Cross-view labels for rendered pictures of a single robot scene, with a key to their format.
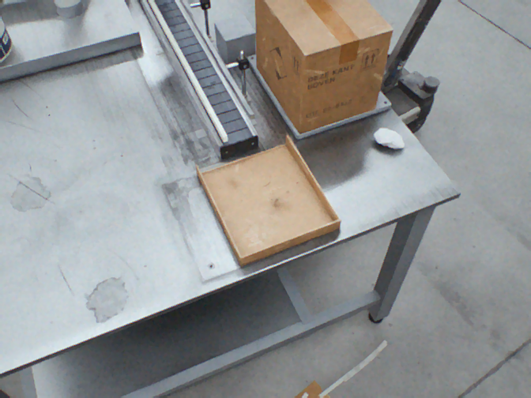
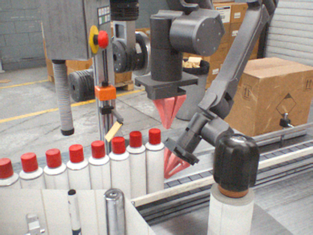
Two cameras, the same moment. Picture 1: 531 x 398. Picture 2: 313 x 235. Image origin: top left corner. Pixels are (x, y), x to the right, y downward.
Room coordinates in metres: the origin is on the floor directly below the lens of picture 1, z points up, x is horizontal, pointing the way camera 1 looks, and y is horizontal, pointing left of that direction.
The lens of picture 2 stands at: (1.70, 1.15, 1.44)
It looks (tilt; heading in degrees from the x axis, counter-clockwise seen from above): 24 degrees down; 268
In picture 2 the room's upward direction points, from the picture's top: straight up
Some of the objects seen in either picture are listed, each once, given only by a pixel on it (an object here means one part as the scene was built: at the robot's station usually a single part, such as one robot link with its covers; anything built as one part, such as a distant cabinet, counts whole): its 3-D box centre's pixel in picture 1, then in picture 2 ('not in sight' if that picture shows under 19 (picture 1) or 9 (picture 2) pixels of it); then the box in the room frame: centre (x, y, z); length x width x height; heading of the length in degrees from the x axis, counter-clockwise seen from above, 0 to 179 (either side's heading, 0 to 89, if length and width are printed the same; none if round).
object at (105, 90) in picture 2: not in sight; (112, 144); (1.79, 0.38, 1.05); 0.10 x 0.04 x 0.33; 114
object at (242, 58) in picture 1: (236, 76); (288, 135); (1.17, 0.08, 0.91); 0.07 x 0.03 x 0.16; 114
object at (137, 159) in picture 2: not in sight; (136, 167); (1.73, 0.40, 0.98); 0.05 x 0.05 x 0.20
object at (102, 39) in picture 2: not in sight; (100, 40); (1.80, 0.43, 1.33); 0.04 x 0.03 x 0.04; 79
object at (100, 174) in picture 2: not in sight; (100, 178); (1.82, 0.45, 0.98); 0.05 x 0.05 x 0.20
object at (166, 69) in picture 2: not in sight; (166, 67); (1.67, 0.58, 1.30); 0.10 x 0.07 x 0.07; 27
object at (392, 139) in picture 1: (389, 139); not in sight; (1.00, -0.33, 0.85); 0.08 x 0.07 x 0.04; 37
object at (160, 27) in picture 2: not in sight; (169, 32); (1.66, 0.59, 1.36); 0.07 x 0.06 x 0.07; 126
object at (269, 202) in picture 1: (265, 196); not in sight; (0.81, 0.00, 0.85); 0.30 x 0.26 x 0.04; 24
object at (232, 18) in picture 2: not in sight; (214, 42); (0.62, -3.89, 0.57); 1.20 x 0.85 x 1.14; 37
